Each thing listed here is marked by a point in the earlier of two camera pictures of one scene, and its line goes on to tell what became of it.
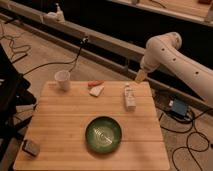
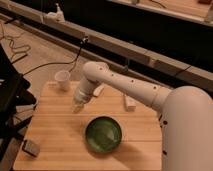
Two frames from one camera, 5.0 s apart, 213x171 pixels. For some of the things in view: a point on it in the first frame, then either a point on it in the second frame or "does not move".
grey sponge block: (31, 147) does not move
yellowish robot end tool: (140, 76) → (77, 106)
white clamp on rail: (54, 17) does not move
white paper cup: (62, 76) does not move
